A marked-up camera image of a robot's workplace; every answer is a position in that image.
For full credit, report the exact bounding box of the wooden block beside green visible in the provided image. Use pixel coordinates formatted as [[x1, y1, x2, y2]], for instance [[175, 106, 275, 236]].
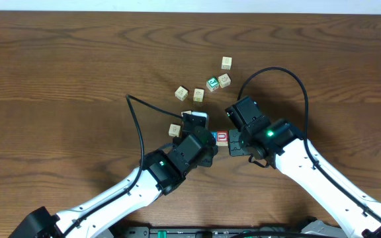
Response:
[[218, 73, 231, 88]]

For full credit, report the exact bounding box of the wooden block left upper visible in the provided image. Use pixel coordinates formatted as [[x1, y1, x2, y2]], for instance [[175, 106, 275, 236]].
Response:
[[175, 86, 189, 101]]

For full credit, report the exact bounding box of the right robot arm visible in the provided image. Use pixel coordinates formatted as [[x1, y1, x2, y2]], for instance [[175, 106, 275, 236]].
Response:
[[229, 116, 381, 237]]

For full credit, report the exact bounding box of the wooden block centre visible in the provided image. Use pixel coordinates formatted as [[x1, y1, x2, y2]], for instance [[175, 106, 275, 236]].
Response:
[[181, 110, 192, 116]]

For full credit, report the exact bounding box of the far plain wooden block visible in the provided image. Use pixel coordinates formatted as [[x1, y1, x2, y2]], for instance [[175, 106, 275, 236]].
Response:
[[221, 56, 232, 70]]

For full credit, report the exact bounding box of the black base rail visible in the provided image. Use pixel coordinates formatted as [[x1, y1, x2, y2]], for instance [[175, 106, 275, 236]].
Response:
[[110, 225, 340, 238]]

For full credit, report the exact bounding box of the blue letter T block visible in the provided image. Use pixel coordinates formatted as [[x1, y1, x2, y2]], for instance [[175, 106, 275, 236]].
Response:
[[211, 132, 217, 140]]

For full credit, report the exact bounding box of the green letter J block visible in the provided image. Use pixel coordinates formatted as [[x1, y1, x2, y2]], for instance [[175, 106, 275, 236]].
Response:
[[206, 77, 220, 92]]

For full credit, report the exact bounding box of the right black cable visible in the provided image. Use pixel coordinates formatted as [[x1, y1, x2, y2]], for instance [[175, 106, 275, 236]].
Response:
[[236, 66, 381, 237]]

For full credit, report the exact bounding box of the yellow tinted wooden block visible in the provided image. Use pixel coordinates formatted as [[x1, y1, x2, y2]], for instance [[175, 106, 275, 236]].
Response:
[[193, 89, 204, 102]]

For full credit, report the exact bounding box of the wooden block lower left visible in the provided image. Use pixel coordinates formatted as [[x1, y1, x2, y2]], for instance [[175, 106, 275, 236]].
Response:
[[168, 124, 181, 137]]

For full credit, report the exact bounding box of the red letter U block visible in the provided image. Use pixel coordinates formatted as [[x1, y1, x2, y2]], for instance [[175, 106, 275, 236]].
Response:
[[216, 131, 229, 147]]

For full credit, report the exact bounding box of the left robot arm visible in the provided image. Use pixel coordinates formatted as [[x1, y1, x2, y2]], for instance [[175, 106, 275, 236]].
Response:
[[9, 126, 218, 238]]

